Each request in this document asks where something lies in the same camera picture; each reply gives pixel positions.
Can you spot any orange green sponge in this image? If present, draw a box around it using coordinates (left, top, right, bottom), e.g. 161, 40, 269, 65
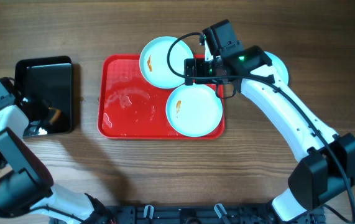
48, 108, 62, 124

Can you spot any light blue plate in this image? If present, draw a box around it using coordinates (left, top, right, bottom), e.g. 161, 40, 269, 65
165, 84, 223, 138
265, 52, 290, 85
139, 36, 193, 89

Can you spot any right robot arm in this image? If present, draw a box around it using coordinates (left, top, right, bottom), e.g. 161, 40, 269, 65
183, 20, 355, 223

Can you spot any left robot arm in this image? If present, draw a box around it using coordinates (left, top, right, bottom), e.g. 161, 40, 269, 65
0, 93, 116, 223

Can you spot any black water tray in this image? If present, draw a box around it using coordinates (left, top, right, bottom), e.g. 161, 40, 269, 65
14, 56, 73, 137

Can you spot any red plastic tray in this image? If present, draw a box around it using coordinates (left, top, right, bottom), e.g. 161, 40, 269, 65
97, 54, 226, 140

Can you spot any right black cable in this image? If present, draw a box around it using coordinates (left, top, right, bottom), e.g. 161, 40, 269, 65
166, 32, 355, 224

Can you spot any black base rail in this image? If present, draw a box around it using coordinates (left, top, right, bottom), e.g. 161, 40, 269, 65
109, 203, 283, 224

